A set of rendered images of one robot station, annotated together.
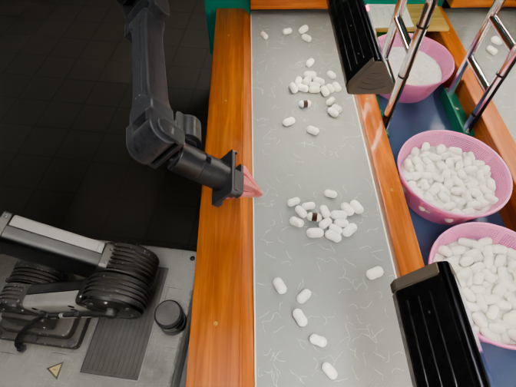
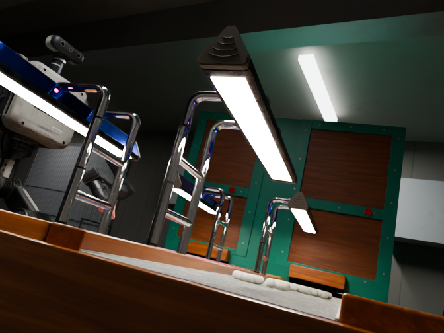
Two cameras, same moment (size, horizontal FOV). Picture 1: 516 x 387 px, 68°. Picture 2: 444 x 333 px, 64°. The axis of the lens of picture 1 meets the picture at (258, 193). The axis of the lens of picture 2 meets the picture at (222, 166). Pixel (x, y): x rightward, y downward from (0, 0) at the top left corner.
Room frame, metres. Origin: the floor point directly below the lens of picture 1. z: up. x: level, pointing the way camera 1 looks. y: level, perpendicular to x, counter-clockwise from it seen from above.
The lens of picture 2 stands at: (-0.85, -0.99, 0.76)
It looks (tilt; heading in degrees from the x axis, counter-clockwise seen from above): 15 degrees up; 23
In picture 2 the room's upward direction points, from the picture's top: 14 degrees clockwise
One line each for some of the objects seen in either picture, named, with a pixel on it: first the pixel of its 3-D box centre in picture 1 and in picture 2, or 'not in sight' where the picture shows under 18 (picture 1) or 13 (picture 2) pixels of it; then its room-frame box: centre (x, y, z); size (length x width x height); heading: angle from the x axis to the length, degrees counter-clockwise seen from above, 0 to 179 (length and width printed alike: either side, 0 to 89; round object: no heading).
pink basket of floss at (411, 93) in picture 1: (405, 70); not in sight; (1.01, -0.47, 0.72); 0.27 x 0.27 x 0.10
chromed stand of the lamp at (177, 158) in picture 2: not in sight; (215, 197); (-0.13, -0.69, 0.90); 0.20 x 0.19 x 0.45; 1
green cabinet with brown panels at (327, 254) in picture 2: not in sight; (285, 196); (1.59, -0.49, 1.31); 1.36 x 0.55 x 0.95; 91
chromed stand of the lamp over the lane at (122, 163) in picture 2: not in sight; (74, 174); (-0.14, -0.29, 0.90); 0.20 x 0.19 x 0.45; 1
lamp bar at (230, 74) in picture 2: not in sight; (265, 129); (-0.12, -0.77, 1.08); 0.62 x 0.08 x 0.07; 1
